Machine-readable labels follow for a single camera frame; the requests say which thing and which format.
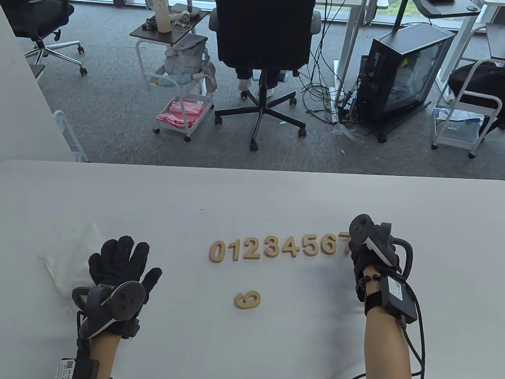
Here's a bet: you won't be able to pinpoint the person's right hand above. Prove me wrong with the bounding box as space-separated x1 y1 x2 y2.
348 242 404 305

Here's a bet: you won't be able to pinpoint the person's left hand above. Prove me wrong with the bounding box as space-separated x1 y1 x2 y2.
77 233 164 342

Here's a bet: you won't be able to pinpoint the single-loop wooden number block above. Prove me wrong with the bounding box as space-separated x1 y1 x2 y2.
320 233 339 257
235 290 262 311

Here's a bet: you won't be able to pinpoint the flat-topped curved wooden number block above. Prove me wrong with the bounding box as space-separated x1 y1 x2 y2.
301 235 320 258

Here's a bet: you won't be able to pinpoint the white drawstring bag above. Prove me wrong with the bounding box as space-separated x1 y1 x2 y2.
37 221 106 315

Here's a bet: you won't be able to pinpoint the angular crossed wooden number block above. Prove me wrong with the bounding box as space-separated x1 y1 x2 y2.
281 236 301 259

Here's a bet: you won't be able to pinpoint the double-curved wooden number block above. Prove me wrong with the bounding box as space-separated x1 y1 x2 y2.
263 236 282 259

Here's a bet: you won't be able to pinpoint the oval ring wooden number block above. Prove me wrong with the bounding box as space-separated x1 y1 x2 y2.
209 241 227 264

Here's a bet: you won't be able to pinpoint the curved flat-based wooden number block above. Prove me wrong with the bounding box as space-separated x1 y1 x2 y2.
240 237 262 261

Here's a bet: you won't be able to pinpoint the person's left forearm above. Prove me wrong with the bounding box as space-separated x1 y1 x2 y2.
87 333 121 379

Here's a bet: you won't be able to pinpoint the person's right forearm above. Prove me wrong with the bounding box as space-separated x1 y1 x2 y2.
361 266 420 379

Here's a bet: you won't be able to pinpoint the black bag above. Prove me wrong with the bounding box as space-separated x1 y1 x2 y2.
445 60 505 138

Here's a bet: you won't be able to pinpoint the black tracking controller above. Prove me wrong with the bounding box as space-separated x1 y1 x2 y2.
347 213 415 281
69 278 146 342

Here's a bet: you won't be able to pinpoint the black labelled sensor box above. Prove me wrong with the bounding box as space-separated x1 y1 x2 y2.
378 276 420 325
56 358 100 379

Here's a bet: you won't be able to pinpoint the clear plastic wrap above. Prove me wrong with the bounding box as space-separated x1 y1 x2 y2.
331 121 367 146

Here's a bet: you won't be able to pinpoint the white metal rack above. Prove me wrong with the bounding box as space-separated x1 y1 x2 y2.
51 110 92 163

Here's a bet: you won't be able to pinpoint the white metal cart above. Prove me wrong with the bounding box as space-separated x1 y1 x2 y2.
431 55 505 161

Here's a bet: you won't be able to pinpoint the pink folded cloth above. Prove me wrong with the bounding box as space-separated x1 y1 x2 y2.
156 100 206 131

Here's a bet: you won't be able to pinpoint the clear plastic bags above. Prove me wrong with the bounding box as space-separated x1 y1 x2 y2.
432 106 486 139

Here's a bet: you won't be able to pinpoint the light blue packet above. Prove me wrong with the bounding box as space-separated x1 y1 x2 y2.
153 70 192 90

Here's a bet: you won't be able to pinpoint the white partition panel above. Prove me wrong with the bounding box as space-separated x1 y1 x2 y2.
0 0 84 180

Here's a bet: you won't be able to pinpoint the black computer tower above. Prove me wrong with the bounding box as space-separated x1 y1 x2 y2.
354 20 458 146

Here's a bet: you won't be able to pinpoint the grey backpack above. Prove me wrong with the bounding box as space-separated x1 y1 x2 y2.
163 32 220 93

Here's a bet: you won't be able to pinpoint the white rolling cart dark top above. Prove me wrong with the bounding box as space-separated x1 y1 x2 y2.
125 8 221 144

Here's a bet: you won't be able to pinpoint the white cylindrical device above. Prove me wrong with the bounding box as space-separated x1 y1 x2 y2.
150 0 173 33

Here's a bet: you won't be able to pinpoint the black high-back office chair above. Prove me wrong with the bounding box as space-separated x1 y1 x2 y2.
203 0 324 154

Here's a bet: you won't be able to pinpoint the black mesh office chair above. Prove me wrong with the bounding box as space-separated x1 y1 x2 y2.
0 0 91 76

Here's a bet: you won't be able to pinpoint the grey flat box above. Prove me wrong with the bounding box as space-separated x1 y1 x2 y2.
171 3 201 18

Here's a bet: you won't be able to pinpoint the black standing desk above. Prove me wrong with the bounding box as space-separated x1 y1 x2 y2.
391 0 483 39

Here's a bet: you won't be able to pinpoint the dark bead bracelet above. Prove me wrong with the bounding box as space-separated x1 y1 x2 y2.
358 271 384 289

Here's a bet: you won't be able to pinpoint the black forearm strap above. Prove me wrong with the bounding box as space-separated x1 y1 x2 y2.
363 291 394 318

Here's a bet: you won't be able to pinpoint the black sensor cable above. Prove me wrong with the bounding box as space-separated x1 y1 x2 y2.
334 281 431 379

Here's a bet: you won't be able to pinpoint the white cable duct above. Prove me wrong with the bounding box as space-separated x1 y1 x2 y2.
327 59 343 125

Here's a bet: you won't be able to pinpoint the black cable tangle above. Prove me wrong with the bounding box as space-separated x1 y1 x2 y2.
299 0 364 124

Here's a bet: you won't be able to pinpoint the white corded gadget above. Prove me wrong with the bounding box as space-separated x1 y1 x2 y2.
171 10 193 29

